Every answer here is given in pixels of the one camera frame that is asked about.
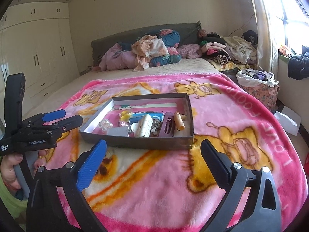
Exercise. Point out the dark green headboard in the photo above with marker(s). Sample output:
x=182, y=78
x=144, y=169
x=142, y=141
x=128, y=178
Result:
x=189, y=34

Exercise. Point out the pink bundled bedding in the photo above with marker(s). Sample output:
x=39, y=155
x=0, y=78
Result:
x=118, y=57

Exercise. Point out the clear plastic jewelry case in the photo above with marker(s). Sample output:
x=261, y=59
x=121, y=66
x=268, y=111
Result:
x=122, y=131

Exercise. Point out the white hair claw clip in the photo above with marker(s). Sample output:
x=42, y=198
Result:
x=142, y=128

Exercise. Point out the teal floral pillow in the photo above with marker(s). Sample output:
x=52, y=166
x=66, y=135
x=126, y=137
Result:
x=171, y=39

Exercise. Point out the dark cardboard tray box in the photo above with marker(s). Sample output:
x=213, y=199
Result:
x=156, y=105

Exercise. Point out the person's left hand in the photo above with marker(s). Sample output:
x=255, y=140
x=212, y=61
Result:
x=7, y=169

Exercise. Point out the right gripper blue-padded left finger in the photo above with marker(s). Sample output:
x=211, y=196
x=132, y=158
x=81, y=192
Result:
x=44, y=209

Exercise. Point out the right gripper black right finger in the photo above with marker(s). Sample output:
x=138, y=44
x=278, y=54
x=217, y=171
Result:
x=262, y=211

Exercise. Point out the cream built-in wardrobe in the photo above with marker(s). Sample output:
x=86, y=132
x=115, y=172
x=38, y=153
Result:
x=36, y=41

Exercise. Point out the floral laundry bag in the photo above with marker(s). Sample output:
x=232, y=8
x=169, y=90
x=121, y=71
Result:
x=260, y=84

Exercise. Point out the window with dark frame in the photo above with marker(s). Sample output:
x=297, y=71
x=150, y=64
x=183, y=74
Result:
x=288, y=23

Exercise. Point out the orange white crumpled cloth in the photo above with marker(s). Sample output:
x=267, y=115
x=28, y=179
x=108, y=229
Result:
x=147, y=48

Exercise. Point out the pile of mixed clothes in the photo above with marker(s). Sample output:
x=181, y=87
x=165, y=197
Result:
x=223, y=53

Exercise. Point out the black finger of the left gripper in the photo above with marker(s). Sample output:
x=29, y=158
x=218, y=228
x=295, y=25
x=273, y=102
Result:
x=55, y=130

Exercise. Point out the clear bag of yellow bangles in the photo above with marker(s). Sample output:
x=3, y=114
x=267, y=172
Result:
x=124, y=117

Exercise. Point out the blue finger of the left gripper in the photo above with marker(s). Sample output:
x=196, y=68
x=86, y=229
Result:
x=40, y=119

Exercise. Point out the cream curtain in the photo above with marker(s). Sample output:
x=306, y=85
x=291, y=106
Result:
x=263, y=24

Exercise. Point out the dark clothes on windowsill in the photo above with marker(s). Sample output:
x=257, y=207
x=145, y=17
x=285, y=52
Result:
x=297, y=64

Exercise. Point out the beige bed sheet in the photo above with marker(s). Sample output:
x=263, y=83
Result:
x=108, y=76

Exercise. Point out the pink cartoon fleece blanket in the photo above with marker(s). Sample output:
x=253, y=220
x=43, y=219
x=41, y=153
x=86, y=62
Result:
x=156, y=190

